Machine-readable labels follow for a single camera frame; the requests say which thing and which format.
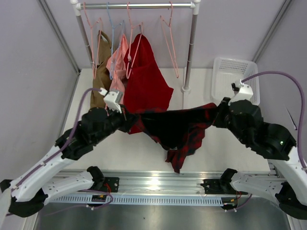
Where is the brown skirt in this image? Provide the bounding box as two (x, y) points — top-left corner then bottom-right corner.
(90, 31), (112, 108)

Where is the pink wire hanger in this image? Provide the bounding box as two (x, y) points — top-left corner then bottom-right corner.
(160, 1), (179, 79)

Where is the solid red skirt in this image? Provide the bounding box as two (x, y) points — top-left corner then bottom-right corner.
(122, 34), (175, 135)

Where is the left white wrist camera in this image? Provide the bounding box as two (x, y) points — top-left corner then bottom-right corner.
(99, 88), (123, 114)

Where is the blue wire hanger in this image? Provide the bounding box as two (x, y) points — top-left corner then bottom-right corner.
(106, 2), (125, 80)

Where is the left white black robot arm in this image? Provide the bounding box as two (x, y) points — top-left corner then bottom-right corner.
(0, 108), (138, 218)

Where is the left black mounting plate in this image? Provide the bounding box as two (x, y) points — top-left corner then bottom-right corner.
(100, 177), (120, 193)

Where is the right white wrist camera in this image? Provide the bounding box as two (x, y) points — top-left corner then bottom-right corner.
(228, 80), (253, 105)

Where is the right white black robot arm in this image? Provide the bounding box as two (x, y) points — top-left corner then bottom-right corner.
(196, 97), (307, 220)

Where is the red plaid skirt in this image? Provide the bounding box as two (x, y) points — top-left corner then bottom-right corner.
(135, 103), (217, 173)

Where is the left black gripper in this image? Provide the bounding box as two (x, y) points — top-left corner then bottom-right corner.
(93, 103), (139, 145)

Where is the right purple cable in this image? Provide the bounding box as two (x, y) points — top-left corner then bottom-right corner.
(223, 70), (307, 211)

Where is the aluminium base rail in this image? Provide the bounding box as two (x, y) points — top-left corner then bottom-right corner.
(33, 170), (294, 207)

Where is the pink hanger far left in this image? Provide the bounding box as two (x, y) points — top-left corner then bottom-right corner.
(83, 2), (103, 80)

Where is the pink hanger holding red skirt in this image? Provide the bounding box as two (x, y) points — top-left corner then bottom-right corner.
(125, 1), (144, 79)

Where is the pink skirt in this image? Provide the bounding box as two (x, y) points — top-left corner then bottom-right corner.
(106, 34), (129, 104)

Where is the purple cable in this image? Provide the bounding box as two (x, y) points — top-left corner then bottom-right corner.
(4, 87), (113, 216)
(223, 70), (307, 211)

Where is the black mounting plate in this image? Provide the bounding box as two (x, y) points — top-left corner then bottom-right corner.
(200, 179), (248, 195)
(100, 177), (120, 193)

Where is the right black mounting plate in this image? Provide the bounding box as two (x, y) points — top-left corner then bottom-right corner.
(200, 179), (248, 195)

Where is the white plastic basket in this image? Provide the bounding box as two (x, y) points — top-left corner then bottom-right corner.
(211, 57), (258, 101)

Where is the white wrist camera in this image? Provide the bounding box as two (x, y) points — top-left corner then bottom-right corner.
(228, 80), (253, 105)
(99, 88), (123, 114)

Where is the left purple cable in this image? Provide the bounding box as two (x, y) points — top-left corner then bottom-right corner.
(4, 87), (113, 216)

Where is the metal clothes rack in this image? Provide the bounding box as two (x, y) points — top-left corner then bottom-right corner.
(70, 0), (201, 92)

